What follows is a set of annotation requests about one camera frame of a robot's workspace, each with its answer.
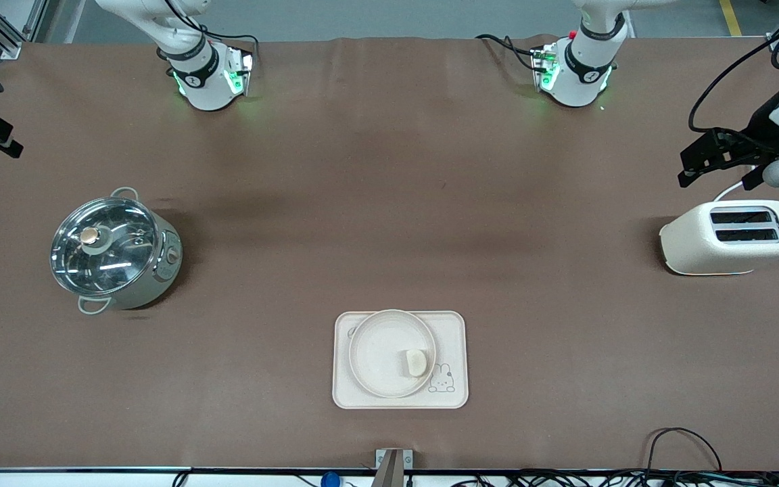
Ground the round cream plate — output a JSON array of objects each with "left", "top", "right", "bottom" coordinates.
[{"left": 348, "top": 309, "right": 438, "bottom": 398}]

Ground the cream rabbit print tray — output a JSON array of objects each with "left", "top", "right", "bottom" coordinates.
[{"left": 333, "top": 310, "right": 469, "bottom": 410}]

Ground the cream two-slot toaster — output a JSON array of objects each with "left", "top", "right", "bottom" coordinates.
[{"left": 659, "top": 200, "right": 779, "bottom": 276}]

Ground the glass pot lid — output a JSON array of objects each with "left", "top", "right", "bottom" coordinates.
[{"left": 50, "top": 196, "right": 160, "bottom": 296}]

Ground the steel electric cooking pot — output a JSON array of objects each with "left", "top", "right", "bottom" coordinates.
[{"left": 50, "top": 187, "right": 183, "bottom": 315}]

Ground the brown table mat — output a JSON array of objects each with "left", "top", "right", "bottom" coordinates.
[{"left": 0, "top": 35, "right": 779, "bottom": 471}]

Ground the white toaster power cable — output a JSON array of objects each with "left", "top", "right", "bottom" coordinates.
[{"left": 713, "top": 177, "right": 747, "bottom": 202}]

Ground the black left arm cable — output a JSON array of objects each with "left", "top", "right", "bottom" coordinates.
[{"left": 688, "top": 17, "right": 779, "bottom": 135}]

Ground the black left base cable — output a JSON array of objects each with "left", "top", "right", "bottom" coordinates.
[{"left": 475, "top": 33, "right": 540, "bottom": 72}]

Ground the black looped cable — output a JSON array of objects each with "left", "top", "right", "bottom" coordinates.
[{"left": 646, "top": 427, "right": 723, "bottom": 474}]

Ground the black cable bundle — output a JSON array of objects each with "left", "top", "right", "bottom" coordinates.
[{"left": 450, "top": 469, "right": 779, "bottom": 487}]

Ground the grey metal bracket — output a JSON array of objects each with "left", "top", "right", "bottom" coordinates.
[{"left": 375, "top": 448, "right": 412, "bottom": 487}]

